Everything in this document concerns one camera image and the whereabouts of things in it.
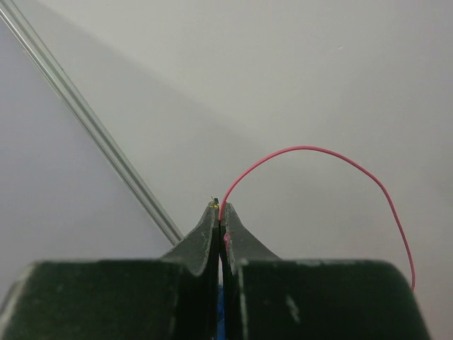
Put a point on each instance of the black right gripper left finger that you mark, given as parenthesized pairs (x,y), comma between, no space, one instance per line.
(171,297)

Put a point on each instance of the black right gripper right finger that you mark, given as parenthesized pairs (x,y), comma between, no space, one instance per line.
(266,297)

